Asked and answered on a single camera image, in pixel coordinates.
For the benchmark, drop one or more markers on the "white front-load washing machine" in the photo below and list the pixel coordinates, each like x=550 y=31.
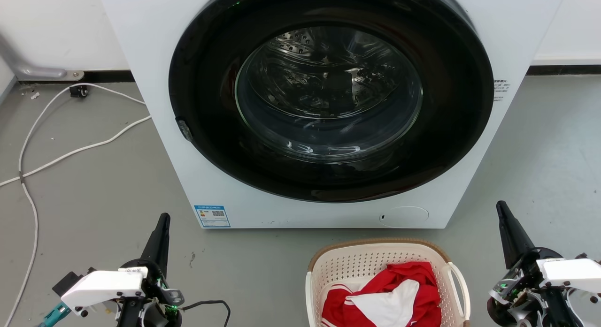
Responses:
x=155 y=45

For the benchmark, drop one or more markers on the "blue energy label sticker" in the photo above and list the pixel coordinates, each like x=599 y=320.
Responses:
x=212 y=216

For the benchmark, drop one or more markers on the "small black floor plug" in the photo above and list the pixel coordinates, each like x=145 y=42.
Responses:
x=78 y=91

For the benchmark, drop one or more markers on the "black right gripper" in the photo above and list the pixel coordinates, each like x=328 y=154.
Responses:
x=526 y=294

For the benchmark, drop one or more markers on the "black round washing machine door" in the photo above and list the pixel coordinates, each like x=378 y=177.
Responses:
x=206 y=59

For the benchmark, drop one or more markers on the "teal connector piece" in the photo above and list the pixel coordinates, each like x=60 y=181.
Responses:
x=55 y=315

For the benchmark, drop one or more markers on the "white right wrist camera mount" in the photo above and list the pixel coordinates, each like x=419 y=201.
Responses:
x=575 y=273

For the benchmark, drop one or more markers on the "round white filter cover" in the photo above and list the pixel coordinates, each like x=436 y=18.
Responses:
x=404 y=216

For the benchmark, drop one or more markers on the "white perforated laundry basket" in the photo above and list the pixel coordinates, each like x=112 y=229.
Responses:
x=357 y=259

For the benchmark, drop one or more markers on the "grey metal pipe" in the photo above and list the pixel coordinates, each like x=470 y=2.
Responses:
x=28 y=70

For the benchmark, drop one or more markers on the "grey printed text label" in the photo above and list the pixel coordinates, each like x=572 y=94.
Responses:
x=501 y=89

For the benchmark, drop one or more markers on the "steel washer drum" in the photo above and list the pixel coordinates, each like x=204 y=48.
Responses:
x=324 y=83

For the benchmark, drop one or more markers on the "red and white garment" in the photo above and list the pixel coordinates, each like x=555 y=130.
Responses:
x=413 y=299

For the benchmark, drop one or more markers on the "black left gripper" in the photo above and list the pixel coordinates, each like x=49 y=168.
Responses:
x=157 y=294

